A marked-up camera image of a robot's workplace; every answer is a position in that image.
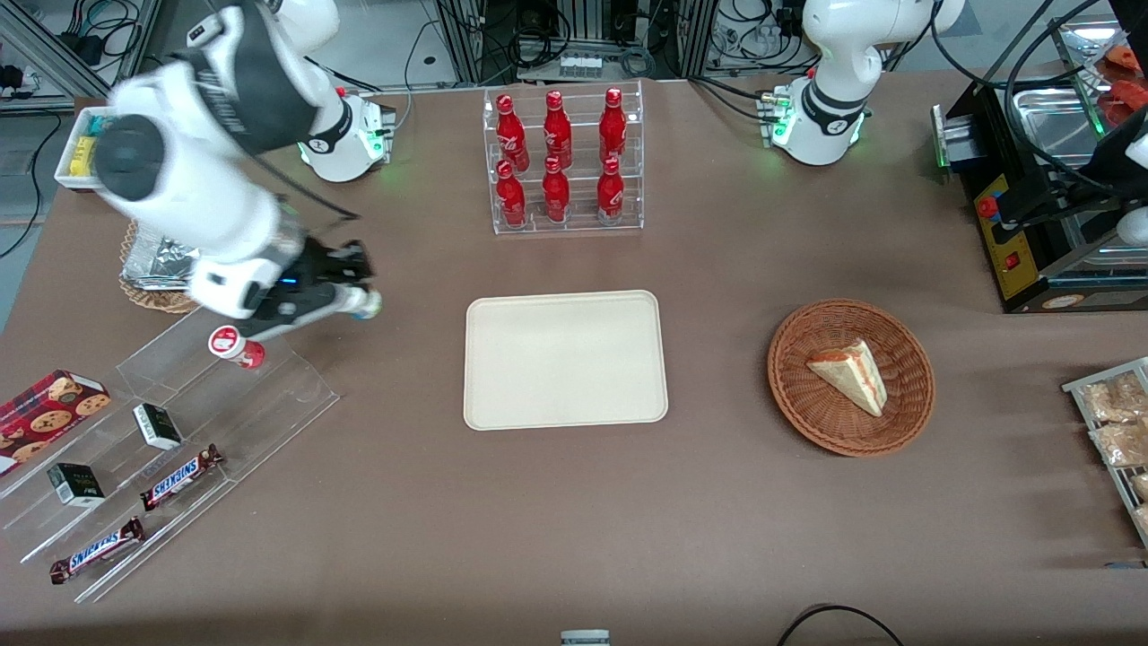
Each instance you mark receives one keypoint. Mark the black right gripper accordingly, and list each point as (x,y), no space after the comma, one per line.
(319,266)

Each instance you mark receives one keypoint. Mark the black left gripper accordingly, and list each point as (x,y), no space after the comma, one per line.
(1110,165)

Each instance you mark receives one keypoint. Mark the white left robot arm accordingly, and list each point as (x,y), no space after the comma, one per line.
(830,108)

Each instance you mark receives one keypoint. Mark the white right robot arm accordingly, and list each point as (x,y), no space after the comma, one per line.
(179,179)

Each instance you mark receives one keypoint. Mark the steel tray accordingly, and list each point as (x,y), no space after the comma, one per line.
(1054,126)

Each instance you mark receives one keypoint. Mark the beige plastic tray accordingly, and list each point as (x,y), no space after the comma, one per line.
(538,395)

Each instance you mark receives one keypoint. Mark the white snack tray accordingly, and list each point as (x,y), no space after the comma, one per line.
(63,170)

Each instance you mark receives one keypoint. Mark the black machine with yellow panel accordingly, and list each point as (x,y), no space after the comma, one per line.
(1009,260)

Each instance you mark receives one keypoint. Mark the red-lidded yogurt cup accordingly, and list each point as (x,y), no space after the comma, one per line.
(229,343)

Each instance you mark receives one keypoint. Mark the clear acrylic stepped stand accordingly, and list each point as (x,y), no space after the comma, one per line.
(269,395)

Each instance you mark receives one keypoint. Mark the red food packet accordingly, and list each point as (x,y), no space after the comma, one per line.
(1128,94)

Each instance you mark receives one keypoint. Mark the small tan wicker basket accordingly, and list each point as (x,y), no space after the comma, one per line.
(157,302)

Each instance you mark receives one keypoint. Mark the silver foil packets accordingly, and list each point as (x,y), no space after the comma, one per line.
(152,262)

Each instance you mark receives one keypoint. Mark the red cola bottle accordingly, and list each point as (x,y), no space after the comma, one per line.
(510,197)
(610,190)
(555,193)
(557,130)
(511,130)
(613,126)

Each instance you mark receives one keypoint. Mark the clear bag of crackers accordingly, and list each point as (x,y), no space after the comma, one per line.
(1112,399)
(1121,444)

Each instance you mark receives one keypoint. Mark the small black box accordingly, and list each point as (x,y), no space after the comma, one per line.
(158,427)
(75,484)

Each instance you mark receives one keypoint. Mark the brown snickers bar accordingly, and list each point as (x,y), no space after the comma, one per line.
(179,477)
(97,549)

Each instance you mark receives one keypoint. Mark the wrapped triangle sandwich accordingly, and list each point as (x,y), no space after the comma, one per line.
(852,372)

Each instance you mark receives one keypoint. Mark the clear acrylic bottle rack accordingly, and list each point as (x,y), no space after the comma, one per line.
(581,226)

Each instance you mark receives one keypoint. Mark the yellow snack packet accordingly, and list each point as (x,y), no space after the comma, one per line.
(82,154)

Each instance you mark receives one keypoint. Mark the teal snack packet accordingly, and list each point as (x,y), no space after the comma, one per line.
(99,125)

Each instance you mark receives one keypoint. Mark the large brown wicker basket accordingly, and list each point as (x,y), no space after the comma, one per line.
(807,413)

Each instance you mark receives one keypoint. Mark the red cookie box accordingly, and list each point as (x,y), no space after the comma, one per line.
(45,413)

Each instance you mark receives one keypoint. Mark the grey device edge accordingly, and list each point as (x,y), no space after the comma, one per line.
(585,638)

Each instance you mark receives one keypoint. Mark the aluminium frame rack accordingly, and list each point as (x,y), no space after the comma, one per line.
(466,36)

